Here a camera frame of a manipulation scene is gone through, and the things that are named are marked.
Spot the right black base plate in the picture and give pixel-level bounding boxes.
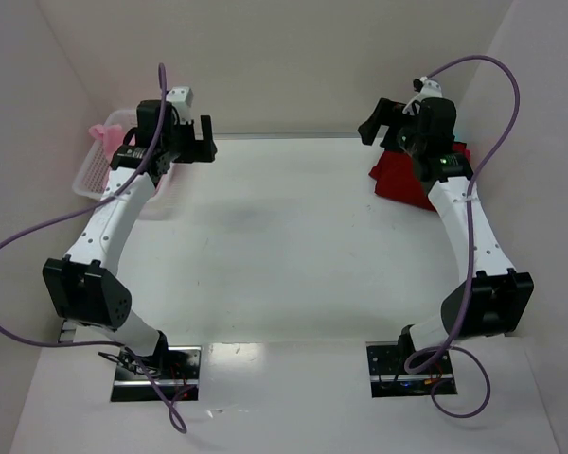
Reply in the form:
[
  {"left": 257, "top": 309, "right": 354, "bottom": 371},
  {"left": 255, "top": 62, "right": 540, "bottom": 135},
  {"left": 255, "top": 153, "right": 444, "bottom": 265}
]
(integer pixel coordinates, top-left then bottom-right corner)
[{"left": 366, "top": 342, "right": 457, "bottom": 398}]

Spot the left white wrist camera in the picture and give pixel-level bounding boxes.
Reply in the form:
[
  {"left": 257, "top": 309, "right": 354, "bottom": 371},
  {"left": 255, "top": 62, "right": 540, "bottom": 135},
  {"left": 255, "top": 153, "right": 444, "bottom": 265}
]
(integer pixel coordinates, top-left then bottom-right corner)
[{"left": 167, "top": 86, "right": 194, "bottom": 122}]

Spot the red t shirt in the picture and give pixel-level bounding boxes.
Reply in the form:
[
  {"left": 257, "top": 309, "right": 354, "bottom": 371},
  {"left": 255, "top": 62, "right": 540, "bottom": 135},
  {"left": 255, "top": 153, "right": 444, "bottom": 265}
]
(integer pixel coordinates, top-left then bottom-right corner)
[{"left": 369, "top": 142, "right": 472, "bottom": 211}]

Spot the white plastic basket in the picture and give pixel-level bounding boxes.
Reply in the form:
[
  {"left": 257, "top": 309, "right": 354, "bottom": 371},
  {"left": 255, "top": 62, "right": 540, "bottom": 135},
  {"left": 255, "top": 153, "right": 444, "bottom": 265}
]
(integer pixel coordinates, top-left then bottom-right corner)
[{"left": 72, "top": 109, "right": 174, "bottom": 219}]

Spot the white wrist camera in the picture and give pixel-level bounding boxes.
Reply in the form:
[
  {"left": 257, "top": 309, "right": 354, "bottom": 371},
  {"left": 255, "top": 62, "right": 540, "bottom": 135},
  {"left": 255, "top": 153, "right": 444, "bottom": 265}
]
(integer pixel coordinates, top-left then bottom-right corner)
[
  {"left": 413, "top": 76, "right": 443, "bottom": 102},
  {"left": 167, "top": 86, "right": 194, "bottom": 122}
]

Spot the purple cable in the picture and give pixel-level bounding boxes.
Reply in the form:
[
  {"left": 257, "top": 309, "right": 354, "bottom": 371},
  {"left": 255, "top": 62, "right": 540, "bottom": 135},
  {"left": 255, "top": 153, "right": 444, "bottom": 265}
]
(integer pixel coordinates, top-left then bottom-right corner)
[
  {"left": 0, "top": 62, "right": 189, "bottom": 435},
  {"left": 403, "top": 54, "right": 522, "bottom": 419}
]

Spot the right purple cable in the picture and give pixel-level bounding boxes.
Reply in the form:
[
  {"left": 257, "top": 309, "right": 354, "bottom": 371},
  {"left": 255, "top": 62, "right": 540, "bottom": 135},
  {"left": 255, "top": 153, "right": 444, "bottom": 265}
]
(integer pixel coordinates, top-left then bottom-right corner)
[{"left": 403, "top": 54, "right": 522, "bottom": 419}]

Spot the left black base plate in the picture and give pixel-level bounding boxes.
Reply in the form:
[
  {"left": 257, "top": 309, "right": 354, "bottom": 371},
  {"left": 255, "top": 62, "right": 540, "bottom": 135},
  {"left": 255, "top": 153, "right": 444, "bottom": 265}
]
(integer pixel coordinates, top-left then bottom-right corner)
[{"left": 99, "top": 346, "right": 202, "bottom": 403}]

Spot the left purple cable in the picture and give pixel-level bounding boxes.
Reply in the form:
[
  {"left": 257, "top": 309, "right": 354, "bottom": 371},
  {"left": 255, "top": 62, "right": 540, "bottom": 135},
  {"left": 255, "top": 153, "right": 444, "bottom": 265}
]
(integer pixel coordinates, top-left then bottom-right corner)
[{"left": 0, "top": 62, "right": 189, "bottom": 435}]

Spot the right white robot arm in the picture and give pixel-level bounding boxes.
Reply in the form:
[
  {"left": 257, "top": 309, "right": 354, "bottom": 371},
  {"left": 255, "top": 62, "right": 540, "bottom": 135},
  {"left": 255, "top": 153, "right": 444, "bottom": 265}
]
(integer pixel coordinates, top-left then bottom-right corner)
[{"left": 358, "top": 97, "right": 534, "bottom": 375}]

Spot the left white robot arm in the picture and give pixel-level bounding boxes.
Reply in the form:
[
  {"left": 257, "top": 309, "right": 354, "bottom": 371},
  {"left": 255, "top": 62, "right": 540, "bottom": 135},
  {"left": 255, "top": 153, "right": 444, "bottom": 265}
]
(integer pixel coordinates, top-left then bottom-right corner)
[{"left": 43, "top": 87, "right": 217, "bottom": 374}]

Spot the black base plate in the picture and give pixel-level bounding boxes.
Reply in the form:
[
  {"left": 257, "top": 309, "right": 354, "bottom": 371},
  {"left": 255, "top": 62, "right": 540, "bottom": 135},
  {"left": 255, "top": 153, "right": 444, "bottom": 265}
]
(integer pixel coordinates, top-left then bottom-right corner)
[
  {"left": 99, "top": 346, "right": 202, "bottom": 403},
  {"left": 366, "top": 342, "right": 457, "bottom": 398}
]

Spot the pink t shirt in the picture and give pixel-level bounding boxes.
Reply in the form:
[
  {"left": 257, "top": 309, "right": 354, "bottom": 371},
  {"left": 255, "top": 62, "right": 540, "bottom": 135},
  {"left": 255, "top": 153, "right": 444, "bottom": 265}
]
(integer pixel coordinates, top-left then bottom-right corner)
[{"left": 88, "top": 124, "right": 125, "bottom": 163}]

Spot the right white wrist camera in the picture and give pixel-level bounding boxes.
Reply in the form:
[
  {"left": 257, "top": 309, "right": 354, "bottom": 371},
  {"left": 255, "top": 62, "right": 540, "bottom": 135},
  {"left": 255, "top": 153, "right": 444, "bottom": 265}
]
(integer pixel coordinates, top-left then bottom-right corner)
[{"left": 413, "top": 76, "right": 443, "bottom": 102}]

